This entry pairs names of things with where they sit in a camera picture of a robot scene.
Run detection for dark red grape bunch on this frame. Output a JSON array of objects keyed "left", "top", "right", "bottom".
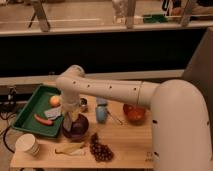
[{"left": 89, "top": 133, "right": 114, "bottom": 162}]

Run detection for metal spoon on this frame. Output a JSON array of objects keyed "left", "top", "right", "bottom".
[{"left": 107, "top": 111, "right": 123, "bottom": 125}]

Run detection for green plastic tray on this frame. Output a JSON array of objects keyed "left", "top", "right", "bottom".
[{"left": 12, "top": 85, "right": 63, "bottom": 138}]

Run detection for small metal cup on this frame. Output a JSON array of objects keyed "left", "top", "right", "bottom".
[{"left": 80, "top": 98, "right": 88, "bottom": 112}]

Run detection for purple bowl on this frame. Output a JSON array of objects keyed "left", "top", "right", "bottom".
[{"left": 62, "top": 114, "right": 89, "bottom": 141}]

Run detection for red sausage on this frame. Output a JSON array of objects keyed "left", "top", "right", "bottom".
[{"left": 34, "top": 114, "right": 53, "bottom": 126}]

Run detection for yellow orange apple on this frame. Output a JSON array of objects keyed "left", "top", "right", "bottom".
[{"left": 49, "top": 95, "right": 60, "bottom": 107}]

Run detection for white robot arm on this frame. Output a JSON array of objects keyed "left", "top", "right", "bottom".
[{"left": 56, "top": 65, "right": 213, "bottom": 171}]

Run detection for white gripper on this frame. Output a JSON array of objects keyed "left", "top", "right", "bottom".
[{"left": 62, "top": 102, "right": 80, "bottom": 131}]

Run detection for white paper cup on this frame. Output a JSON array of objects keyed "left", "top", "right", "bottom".
[{"left": 15, "top": 133, "right": 39, "bottom": 156}]

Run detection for black cables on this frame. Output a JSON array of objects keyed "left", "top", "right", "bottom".
[{"left": 0, "top": 87, "right": 21, "bottom": 154}]

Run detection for blue bottle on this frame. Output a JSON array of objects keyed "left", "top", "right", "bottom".
[{"left": 95, "top": 97, "right": 108, "bottom": 123}]

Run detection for orange red bowl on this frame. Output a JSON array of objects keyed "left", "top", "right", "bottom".
[{"left": 123, "top": 104, "right": 146, "bottom": 122}]

